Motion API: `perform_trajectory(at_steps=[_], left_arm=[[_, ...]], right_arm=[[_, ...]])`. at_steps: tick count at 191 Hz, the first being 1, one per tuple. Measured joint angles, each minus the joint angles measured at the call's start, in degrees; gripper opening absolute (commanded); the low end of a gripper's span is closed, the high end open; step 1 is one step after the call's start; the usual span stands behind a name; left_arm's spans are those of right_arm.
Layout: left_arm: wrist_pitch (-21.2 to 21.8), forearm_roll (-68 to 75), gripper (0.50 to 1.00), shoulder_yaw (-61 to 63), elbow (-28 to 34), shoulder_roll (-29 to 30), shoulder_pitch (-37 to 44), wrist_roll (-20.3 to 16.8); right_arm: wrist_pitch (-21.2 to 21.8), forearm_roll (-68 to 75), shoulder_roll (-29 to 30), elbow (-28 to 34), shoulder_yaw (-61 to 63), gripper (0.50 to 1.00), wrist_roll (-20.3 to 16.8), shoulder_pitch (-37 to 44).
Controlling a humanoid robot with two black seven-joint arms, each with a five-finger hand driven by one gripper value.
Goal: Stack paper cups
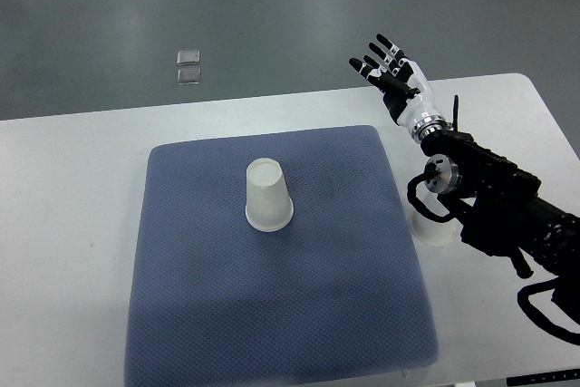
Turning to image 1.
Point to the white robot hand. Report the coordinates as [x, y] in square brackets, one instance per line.
[407, 93]

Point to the white paper cup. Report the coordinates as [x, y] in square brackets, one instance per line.
[426, 230]
[268, 205]

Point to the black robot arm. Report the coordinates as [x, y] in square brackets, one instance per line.
[495, 201]

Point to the white paper cup on cushion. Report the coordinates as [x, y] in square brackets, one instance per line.
[268, 205]

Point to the upper metal floor plate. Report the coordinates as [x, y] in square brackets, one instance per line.
[188, 57]

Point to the blue grey fabric cushion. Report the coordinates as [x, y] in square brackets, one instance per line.
[338, 292]

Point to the black table control panel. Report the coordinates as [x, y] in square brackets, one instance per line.
[544, 377]

